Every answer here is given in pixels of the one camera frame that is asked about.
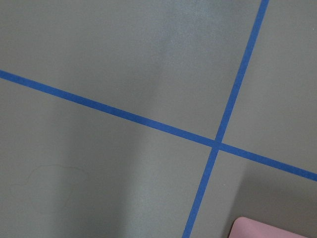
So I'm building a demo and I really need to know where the pink plastic tray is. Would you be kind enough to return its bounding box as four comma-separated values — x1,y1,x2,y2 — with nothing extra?
228,217,305,238

